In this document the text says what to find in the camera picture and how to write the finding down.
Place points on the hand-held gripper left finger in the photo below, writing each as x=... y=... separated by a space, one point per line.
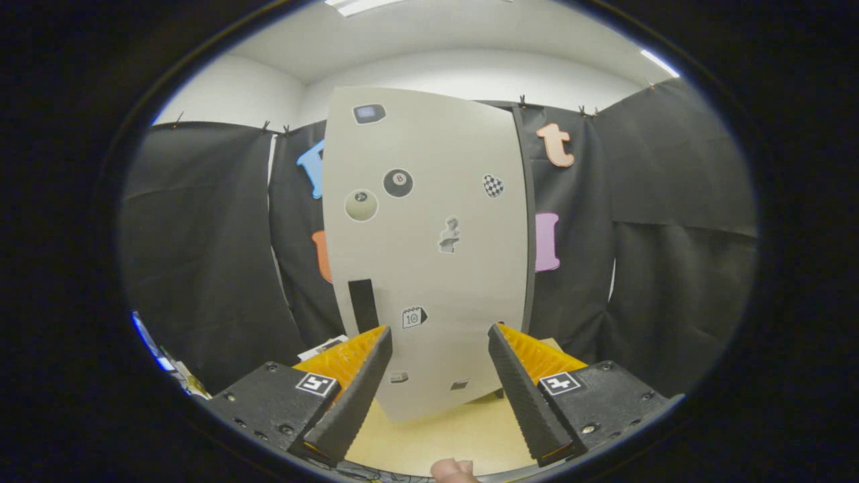
x=352 y=402

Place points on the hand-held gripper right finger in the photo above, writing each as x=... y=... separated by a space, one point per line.
x=527 y=402

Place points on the light grey shoe cabinet door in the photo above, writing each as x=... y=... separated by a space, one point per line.
x=429 y=268

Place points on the grey shoe cabinet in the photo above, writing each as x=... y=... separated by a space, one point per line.
x=530 y=235

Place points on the white and blue clutter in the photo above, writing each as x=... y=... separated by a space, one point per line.
x=171 y=367

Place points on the black backdrop cloth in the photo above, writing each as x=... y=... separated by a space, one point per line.
x=208 y=235

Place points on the small ceiling light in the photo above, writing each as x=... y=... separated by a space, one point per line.
x=659 y=62

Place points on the long ceiling light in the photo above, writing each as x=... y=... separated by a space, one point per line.
x=362 y=5

